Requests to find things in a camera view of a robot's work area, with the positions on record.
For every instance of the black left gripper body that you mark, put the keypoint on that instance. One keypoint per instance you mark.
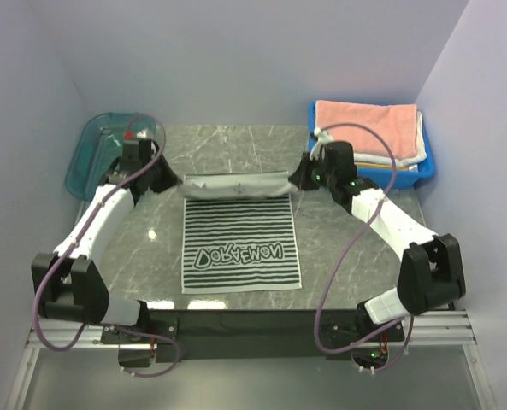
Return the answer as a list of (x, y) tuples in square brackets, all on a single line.
[(160, 178)]

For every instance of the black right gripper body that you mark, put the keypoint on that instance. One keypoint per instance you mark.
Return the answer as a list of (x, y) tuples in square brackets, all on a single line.
[(316, 173)]

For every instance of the white terry towel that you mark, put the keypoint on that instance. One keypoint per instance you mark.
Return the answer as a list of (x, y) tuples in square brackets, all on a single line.
[(402, 130)]

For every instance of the pink terry towel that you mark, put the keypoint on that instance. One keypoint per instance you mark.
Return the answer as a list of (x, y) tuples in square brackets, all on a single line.
[(350, 123)]

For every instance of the green white striped towel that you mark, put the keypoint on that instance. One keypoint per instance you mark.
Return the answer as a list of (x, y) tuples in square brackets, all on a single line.
[(239, 233)]

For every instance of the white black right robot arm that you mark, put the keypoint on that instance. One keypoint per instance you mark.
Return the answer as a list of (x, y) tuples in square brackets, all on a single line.
[(431, 267)]

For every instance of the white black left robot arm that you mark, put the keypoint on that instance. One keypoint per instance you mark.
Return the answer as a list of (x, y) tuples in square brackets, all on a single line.
[(68, 285)]

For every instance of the yellow white striped towel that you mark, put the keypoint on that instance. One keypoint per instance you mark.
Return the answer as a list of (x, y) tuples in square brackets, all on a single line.
[(369, 165)]

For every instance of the teal plastic laundry basket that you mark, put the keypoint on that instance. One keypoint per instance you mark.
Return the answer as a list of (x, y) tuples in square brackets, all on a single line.
[(99, 144)]

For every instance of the blue plastic bin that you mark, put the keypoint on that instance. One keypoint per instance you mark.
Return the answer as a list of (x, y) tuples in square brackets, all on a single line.
[(405, 179)]

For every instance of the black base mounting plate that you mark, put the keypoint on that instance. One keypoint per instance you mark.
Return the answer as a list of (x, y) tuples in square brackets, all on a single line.
[(243, 334)]

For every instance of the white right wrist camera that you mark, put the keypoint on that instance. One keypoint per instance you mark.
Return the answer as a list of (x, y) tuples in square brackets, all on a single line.
[(321, 138)]

